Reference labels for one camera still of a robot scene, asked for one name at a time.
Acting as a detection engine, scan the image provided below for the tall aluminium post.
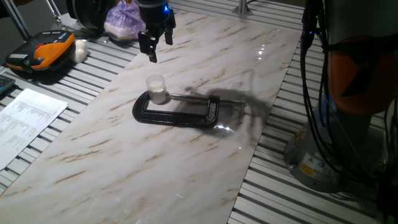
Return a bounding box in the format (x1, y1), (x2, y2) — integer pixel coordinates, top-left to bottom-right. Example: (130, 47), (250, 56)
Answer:
(232, 0), (254, 16)

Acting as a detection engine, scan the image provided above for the black metal C-clamp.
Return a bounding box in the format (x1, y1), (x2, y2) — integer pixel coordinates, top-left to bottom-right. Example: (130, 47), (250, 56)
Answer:
(132, 90), (246, 129)

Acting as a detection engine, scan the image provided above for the thin metal stand leg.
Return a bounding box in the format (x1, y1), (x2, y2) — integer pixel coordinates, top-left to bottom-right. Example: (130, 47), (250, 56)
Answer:
(45, 0), (68, 29)

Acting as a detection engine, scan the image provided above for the small white plastic jar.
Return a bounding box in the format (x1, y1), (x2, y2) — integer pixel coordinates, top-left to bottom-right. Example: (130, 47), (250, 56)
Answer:
(147, 86), (168, 105)

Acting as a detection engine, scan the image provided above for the orange and black teach pendant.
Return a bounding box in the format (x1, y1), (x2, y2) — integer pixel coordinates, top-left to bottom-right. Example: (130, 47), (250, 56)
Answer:
(5, 30), (76, 73)

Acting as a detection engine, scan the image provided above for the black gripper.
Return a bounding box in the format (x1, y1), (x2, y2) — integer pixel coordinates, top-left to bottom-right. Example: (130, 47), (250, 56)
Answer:
(136, 0), (177, 63)

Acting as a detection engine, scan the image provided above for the black round spool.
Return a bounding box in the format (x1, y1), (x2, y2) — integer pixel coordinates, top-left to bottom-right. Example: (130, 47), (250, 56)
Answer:
(66, 0), (116, 34)

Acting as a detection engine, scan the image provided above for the slanted aluminium strut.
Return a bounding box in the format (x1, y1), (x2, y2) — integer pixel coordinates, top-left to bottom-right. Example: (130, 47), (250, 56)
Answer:
(2, 0), (32, 40)

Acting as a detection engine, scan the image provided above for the purple plastic bag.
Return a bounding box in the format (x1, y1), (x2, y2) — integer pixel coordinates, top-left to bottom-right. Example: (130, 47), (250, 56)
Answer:
(104, 0), (146, 41)

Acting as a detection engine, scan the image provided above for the marble pattern board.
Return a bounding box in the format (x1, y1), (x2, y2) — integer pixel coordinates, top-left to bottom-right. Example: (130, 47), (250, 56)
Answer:
(0, 11), (302, 224)

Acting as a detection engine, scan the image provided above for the printed white paper sheet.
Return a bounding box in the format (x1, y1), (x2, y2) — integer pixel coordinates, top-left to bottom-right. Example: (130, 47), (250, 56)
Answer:
(0, 88), (69, 171)

